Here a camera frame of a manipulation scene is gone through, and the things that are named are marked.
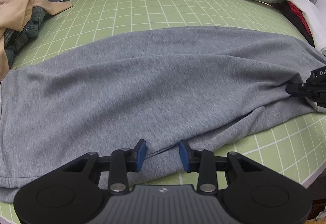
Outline grey sweatpants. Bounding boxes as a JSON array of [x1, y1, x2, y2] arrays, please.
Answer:
[[1, 26, 325, 203]]

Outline white folded garment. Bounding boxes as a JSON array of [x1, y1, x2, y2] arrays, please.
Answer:
[[286, 0, 325, 55]]

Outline red knit garment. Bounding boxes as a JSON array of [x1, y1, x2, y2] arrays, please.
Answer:
[[287, 1, 312, 36]]

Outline black garment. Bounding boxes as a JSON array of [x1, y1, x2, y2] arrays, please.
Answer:
[[271, 1, 315, 47]]

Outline dark denim garment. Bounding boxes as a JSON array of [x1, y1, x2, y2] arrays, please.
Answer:
[[4, 7, 46, 67]]

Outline beige garment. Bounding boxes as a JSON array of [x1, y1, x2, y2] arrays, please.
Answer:
[[1, 0, 73, 79]]

